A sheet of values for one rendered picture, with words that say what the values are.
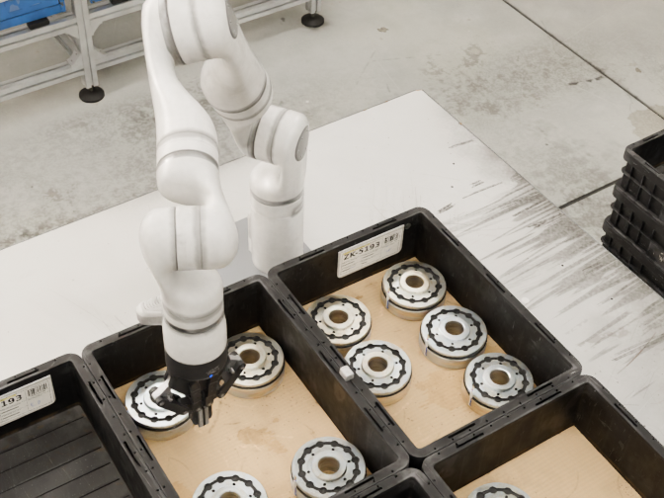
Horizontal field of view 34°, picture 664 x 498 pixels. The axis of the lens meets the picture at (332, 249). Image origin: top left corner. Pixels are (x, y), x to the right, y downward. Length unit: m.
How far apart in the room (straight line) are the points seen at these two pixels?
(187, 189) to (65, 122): 2.27
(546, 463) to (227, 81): 0.69
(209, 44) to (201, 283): 0.30
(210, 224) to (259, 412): 0.51
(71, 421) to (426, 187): 0.89
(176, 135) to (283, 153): 0.50
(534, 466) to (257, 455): 0.39
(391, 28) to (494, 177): 1.72
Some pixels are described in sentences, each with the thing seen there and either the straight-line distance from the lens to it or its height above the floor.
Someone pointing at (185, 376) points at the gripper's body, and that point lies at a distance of 1.31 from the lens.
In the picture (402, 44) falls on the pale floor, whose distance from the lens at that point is 3.79.
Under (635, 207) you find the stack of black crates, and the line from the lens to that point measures 2.56.
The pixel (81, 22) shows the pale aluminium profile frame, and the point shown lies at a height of 0.28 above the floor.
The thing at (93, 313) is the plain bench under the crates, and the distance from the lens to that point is 1.93.
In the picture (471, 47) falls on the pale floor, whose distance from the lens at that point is 3.81.
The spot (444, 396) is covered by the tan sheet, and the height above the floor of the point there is 0.83.
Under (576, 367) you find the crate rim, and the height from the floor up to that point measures 0.93.
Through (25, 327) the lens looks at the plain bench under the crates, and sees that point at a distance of 1.93.
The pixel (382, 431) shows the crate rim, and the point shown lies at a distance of 1.49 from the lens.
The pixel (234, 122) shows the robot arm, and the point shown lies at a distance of 1.58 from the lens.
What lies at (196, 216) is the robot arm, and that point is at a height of 1.33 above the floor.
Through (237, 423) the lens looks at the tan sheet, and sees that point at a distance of 1.60.
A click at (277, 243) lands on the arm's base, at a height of 0.81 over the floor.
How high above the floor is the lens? 2.13
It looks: 45 degrees down
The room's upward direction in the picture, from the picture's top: 3 degrees clockwise
